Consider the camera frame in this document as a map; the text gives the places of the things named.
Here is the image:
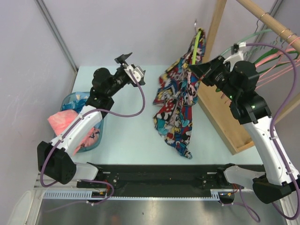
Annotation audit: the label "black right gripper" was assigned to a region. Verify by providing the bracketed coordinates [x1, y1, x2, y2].
[189, 55, 239, 100]

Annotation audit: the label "comic print shorts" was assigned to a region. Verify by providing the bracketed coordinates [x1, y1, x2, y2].
[153, 29, 206, 159]

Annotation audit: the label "lime green hanger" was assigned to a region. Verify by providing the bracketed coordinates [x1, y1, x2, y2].
[192, 19, 202, 65]

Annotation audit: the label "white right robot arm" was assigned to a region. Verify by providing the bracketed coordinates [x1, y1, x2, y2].
[189, 56, 300, 204]

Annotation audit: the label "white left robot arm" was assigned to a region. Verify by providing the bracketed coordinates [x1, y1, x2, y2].
[37, 53, 145, 188]

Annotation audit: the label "pink hanger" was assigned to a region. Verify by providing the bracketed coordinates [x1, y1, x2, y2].
[255, 44, 300, 82]
[225, 55, 300, 104]

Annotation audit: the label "wooden hanger rack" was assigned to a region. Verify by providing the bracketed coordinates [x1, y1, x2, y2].
[192, 0, 300, 155]

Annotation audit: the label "pale green hanger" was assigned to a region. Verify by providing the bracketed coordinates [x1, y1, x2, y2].
[222, 13, 282, 58]

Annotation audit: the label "dark green hanger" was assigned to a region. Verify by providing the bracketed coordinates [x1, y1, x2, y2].
[219, 43, 297, 85]

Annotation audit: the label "pink shark shorts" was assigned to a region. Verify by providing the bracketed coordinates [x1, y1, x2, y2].
[48, 110, 102, 155]

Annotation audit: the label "light blue garment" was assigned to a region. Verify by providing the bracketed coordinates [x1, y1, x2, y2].
[60, 92, 90, 113]

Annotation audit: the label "teal plastic basket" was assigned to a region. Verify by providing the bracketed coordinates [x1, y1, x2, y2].
[48, 91, 104, 153]

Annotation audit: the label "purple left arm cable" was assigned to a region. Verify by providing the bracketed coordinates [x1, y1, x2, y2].
[40, 71, 146, 213]

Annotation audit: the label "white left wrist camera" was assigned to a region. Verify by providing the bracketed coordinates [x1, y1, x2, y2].
[125, 65, 146, 83]

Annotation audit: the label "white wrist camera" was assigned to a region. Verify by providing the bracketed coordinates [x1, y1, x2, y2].
[125, 65, 146, 83]
[224, 42, 247, 66]

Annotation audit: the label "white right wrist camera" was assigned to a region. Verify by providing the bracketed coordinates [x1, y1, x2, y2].
[224, 42, 247, 66]

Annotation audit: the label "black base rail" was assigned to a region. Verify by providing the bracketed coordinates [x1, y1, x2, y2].
[75, 164, 264, 198]

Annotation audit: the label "white cable duct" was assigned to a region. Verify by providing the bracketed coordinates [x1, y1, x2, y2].
[43, 189, 222, 201]

